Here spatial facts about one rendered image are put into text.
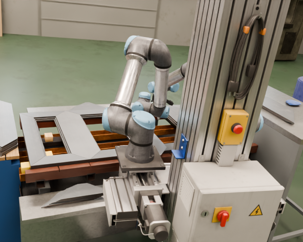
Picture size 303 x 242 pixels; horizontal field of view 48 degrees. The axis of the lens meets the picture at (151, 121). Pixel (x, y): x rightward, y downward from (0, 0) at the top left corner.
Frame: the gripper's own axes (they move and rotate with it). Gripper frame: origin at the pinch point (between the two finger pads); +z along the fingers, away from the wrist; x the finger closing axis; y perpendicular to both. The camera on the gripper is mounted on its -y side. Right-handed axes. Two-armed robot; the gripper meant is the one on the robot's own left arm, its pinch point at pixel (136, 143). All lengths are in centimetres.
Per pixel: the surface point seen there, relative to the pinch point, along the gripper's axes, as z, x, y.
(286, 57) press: 71, 518, 666
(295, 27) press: -11, 518, 667
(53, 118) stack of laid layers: 3, 52, -45
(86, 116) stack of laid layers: 2, 52, -20
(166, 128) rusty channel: 16, 47, 48
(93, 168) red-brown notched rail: 5.0, -16.3, -33.5
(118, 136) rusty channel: 15.5, 40.1, 2.2
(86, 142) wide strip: 0.8, 8.9, -31.1
